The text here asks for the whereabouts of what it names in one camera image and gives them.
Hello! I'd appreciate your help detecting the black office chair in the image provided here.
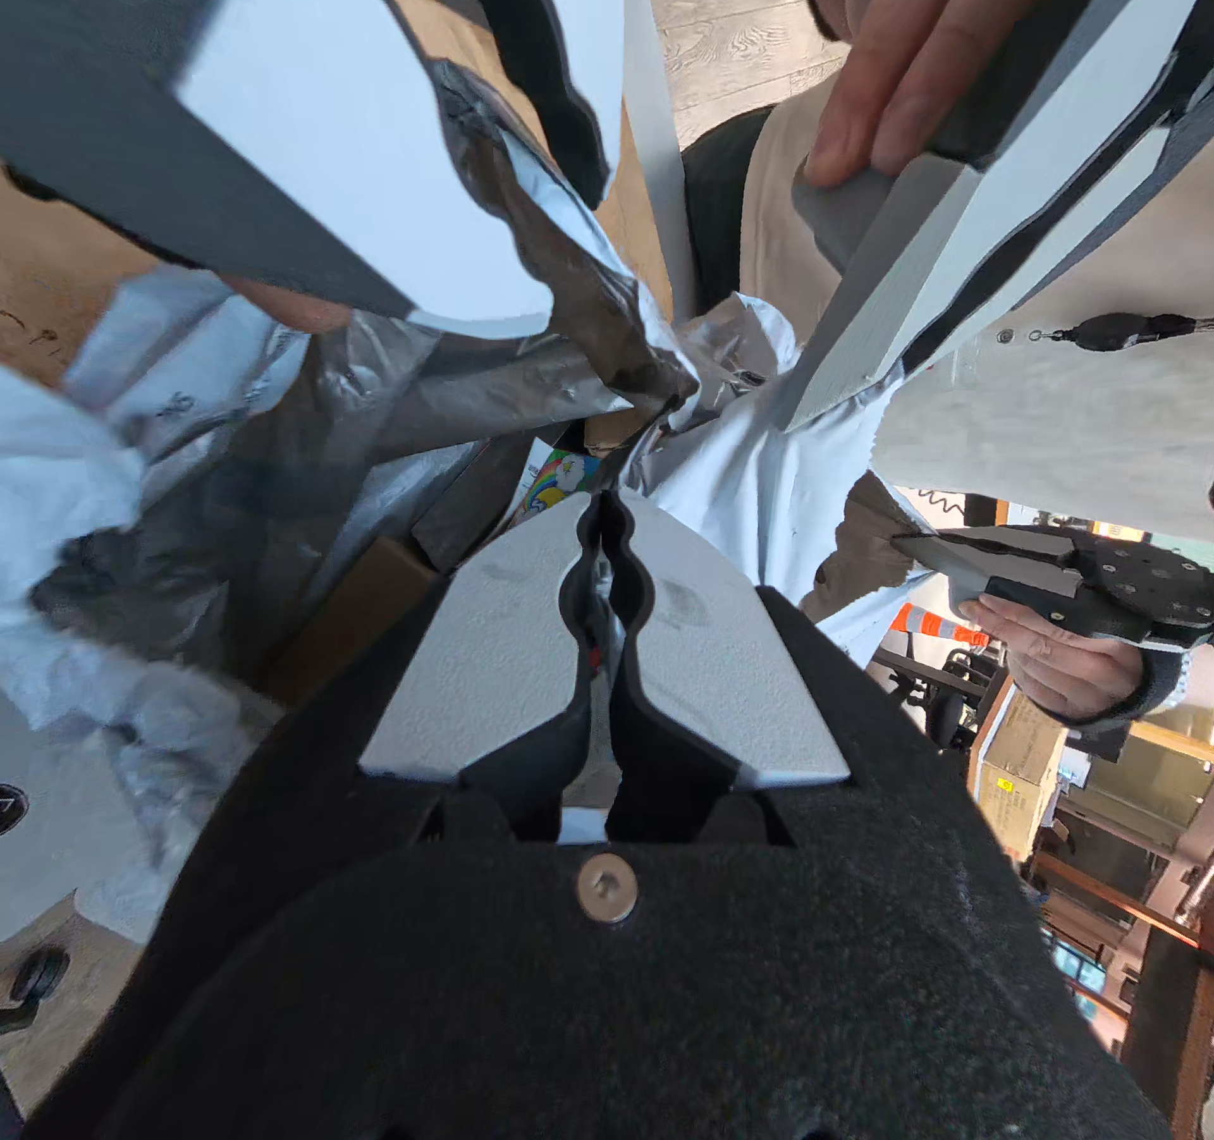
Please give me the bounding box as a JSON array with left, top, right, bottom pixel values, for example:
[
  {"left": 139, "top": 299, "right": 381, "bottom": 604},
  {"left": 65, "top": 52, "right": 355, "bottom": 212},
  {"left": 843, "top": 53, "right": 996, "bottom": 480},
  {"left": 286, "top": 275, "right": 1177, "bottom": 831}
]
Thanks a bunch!
[{"left": 870, "top": 645, "right": 1009, "bottom": 754}]

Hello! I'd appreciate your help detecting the colourful printed packet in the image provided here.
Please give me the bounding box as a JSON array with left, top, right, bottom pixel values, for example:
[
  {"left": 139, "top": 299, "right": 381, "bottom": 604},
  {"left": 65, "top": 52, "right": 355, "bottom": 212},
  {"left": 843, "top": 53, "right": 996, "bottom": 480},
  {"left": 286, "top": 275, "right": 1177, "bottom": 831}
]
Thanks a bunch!
[{"left": 510, "top": 445, "right": 604, "bottom": 530}]

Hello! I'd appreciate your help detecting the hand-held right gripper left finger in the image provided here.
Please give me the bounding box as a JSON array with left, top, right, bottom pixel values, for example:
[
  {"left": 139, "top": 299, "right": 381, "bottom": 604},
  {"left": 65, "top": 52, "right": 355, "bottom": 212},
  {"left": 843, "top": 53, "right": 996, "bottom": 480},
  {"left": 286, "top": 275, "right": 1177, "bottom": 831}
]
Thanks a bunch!
[{"left": 358, "top": 489, "right": 608, "bottom": 837}]

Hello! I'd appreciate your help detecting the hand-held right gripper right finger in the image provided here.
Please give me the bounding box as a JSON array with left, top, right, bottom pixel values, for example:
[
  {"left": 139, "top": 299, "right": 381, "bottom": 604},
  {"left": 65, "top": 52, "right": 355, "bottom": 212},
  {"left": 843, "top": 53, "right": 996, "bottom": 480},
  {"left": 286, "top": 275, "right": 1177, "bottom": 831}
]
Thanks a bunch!
[{"left": 604, "top": 489, "right": 852, "bottom": 839}]

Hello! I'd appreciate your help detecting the orange white traffic cone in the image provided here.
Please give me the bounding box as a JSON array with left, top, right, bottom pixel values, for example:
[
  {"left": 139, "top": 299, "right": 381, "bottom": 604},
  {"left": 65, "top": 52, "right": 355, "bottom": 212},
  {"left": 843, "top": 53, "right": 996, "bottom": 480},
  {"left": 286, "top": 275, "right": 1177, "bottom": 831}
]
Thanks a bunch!
[{"left": 889, "top": 600, "right": 990, "bottom": 650}]

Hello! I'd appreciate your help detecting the white desk leg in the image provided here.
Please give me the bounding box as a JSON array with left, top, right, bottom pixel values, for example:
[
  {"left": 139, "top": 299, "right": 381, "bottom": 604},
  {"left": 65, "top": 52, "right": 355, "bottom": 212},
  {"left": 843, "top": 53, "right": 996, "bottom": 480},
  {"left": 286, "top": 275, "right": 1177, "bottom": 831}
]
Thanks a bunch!
[{"left": 621, "top": 0, "right": 700, "bottom": 325}]

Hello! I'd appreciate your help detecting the wooden shelf rack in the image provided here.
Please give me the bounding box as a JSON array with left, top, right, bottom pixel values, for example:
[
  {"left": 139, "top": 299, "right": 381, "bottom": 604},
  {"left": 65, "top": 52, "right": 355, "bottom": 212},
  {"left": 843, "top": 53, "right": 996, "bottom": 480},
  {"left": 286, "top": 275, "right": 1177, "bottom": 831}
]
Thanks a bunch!
[{"left": 1024, "top": 713, "right": 1214, "bottom": 1140}]

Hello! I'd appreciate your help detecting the white plastic mailer bag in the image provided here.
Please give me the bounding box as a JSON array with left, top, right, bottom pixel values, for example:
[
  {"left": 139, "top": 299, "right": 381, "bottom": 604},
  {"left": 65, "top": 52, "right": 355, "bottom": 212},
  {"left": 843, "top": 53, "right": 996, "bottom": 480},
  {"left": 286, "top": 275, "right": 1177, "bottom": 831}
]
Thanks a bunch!
[{"left": 0, "top": 53, "right": 941, "bottom": 946}]

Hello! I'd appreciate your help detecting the brown cardboard box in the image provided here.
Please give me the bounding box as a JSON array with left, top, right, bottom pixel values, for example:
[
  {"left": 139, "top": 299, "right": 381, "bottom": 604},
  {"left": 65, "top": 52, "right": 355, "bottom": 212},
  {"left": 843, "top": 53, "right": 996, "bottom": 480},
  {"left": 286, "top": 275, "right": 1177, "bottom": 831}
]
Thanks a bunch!
[{"left": 270, "top": 532, "right": 449, "bottom": 709}]

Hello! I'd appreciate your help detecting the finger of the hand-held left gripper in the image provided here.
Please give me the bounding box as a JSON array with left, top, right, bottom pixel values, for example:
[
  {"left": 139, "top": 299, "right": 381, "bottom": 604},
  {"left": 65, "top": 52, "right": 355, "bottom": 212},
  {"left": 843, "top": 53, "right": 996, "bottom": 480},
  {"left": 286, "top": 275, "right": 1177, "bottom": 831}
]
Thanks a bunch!
[
  {"left": 353, "top": 0, "right": 626, "bottom": 212},
  {"left": 176, "top": 0, "right": 558, "bottom": 342}
]

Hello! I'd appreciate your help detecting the black cord toggle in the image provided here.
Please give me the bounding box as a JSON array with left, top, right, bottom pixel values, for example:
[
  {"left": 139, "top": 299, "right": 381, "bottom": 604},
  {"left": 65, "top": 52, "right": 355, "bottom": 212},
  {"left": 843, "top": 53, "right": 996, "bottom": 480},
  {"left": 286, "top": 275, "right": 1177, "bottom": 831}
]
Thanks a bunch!
[{"left": 1027, "top": 310, "right": 1214, "bottom": 356}]

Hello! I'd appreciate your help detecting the person's left hand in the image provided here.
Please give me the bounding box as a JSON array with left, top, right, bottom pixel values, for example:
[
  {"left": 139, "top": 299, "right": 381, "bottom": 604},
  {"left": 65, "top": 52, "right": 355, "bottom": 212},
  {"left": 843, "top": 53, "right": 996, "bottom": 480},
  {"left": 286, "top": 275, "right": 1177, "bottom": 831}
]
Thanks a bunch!
[{"left": 227, "top": 275, "right": 355, "bottom": 334}]

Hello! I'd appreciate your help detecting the yellowish cardboard box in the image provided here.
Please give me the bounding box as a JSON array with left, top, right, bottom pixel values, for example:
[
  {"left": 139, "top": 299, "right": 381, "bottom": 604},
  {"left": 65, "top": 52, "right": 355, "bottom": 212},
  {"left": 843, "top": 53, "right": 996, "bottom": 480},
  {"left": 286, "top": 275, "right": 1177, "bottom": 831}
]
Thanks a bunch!
[{"left": 976, "top": 693, "right": 1070, "bottom": 865}]

